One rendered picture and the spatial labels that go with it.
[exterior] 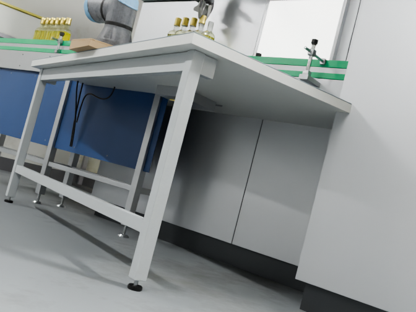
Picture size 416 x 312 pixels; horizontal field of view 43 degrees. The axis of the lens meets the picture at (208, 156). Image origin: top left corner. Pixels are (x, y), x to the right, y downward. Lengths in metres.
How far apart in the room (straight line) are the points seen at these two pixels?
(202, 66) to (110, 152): 1.28
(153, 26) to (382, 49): 1.65
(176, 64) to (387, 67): 0.75
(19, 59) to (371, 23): 2.34
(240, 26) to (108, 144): 0.91
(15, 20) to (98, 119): 2.03
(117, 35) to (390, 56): 1.05
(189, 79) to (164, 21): 1.67
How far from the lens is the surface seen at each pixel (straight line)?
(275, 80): 1.69
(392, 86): 1.91
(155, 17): 3.26
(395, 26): 1.99
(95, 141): 2.87
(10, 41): 3.85
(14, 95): 3.61
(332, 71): 2.23
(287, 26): 2.62
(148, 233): 1.53
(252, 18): 2.75
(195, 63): 1.56
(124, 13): 2.23
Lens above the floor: 0.34
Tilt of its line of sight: 3 degrees up
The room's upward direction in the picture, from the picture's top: 14 degrees clockwise
